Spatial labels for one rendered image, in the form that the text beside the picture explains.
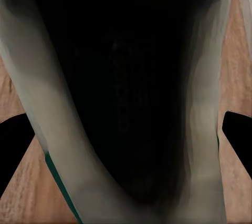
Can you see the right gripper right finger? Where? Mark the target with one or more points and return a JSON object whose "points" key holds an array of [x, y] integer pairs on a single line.
{"points": [[238, 130]]}

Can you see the gym shoe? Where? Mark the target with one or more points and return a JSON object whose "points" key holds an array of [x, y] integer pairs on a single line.
{"points": [[123, 98]]}

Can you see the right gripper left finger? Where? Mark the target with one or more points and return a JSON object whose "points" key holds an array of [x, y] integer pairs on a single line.
{"points": [[16, 134]]}

